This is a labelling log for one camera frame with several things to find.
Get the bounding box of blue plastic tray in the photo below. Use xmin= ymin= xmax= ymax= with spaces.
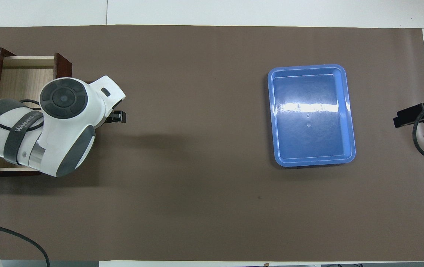
xmin=267 ymin=64 xmax=357 ymax=168

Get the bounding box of black left base cable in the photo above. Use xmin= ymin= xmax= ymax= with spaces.
xmin=0 ymin=218 xmax=52 ymax=267

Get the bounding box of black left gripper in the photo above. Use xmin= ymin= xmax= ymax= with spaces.
xmin=105 ymin=110 xmax=127 ymax=124

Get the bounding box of brown table mat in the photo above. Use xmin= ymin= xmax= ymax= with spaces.
xmin=0 ymin=24 xmax=424 ymax=262

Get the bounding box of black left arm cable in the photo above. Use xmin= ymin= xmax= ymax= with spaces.
xmin=0 ymin=99 xmax=45 ymax=131

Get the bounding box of wooden drawer with white handle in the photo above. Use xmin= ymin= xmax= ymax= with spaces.
xmin=0 ymin=53 xmax=73 ymax=178

